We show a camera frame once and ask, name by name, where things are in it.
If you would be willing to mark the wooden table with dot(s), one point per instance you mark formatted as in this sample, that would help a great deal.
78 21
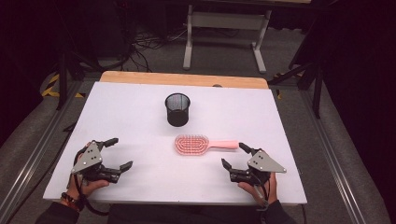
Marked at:
174 79

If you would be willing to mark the black mesh cup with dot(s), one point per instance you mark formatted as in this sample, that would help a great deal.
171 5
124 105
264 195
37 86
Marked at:
177 115

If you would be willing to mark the person's left hand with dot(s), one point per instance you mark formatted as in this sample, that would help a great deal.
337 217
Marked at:
92 187

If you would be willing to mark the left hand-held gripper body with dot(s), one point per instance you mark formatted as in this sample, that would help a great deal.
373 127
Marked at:
90 159

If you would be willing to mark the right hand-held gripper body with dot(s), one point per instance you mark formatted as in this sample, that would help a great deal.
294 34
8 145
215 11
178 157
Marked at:
264 164

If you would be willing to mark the black metal stand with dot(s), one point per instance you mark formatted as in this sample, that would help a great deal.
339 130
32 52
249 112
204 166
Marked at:
63 81
317 90

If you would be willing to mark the pink hairbrush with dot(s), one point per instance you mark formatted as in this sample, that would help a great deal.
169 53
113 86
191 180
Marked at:
191 145

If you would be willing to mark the aluminium floor rail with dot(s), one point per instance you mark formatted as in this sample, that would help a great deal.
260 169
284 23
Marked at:
333 161
28 165

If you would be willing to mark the person's dark clothing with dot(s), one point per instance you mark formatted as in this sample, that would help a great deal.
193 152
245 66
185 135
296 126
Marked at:
183 215

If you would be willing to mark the white table cover board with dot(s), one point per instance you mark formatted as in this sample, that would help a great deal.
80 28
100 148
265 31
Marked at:
155 124

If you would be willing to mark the grey metal desk frame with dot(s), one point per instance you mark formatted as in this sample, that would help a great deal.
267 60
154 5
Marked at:
229 21

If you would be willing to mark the person's right hand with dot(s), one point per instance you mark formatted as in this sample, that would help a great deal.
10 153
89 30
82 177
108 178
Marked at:
273 190

